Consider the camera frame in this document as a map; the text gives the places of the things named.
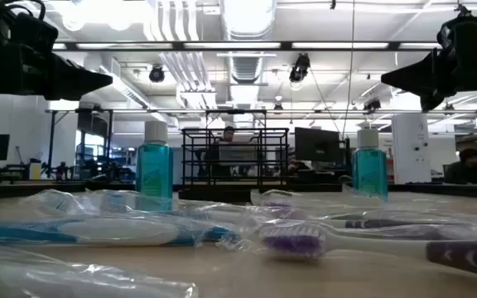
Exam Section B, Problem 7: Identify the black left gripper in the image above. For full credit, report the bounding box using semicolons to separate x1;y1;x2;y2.
0;41;113;102

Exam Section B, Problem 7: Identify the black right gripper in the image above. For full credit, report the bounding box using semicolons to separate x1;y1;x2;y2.
381;45;477;113

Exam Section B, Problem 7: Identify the teal mouthwash bottle white cap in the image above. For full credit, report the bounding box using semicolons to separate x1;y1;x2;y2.
351;127;389;202
134;120;175;210

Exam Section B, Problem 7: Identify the blue toothbrush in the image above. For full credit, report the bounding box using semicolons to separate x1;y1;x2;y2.
0;209;206;252
21;188;243;245
91;190;289;227

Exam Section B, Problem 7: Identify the green toothbrush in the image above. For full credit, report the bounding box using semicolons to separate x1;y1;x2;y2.
0;239;200;298
249;188;477;223

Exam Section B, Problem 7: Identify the black ceiling spotlight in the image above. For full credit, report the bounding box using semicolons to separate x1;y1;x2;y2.
362;97;383;113
148;65;166;84
288;52;311;83

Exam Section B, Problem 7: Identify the white pillar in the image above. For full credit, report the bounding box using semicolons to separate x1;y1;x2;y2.
391;113;432;185

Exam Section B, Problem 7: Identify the person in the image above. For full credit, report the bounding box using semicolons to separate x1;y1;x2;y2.
444;147;477;185
200;125;260;179

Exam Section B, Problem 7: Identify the black computer monitor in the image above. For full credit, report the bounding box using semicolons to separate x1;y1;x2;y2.
294;127;341;163

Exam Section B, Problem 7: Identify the black overhead light bar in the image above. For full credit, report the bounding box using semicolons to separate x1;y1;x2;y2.
51;40;445;52

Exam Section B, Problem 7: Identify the grey laptop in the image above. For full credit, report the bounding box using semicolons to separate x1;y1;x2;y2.
217;140;258;166

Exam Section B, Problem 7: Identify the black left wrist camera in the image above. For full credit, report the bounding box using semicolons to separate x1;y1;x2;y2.
8;12;60;55

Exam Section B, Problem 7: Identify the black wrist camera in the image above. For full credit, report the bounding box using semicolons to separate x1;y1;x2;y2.
8;12;60;55
436;16;477;53

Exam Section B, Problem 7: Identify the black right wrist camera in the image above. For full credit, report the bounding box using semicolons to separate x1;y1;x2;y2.
436;16;477;53

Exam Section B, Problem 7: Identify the black background frame post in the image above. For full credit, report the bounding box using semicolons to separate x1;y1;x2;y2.
47;110;57;180

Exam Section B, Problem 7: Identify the thin hanging cable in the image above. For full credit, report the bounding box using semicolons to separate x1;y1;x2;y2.
343;0;356;137

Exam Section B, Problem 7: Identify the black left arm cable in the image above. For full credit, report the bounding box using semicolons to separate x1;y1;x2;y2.
4;0;47;21

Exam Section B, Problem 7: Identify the black background frame beam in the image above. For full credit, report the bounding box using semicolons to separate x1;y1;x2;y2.
46;108;477;117

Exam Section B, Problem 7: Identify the black table frame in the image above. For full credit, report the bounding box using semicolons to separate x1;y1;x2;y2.
0;180;477;203

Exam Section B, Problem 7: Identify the silver ventilation duct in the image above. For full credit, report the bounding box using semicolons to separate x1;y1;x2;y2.
220;0;277;84

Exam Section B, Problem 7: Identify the black wire caddy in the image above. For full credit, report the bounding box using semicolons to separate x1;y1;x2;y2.
178;127;294;204

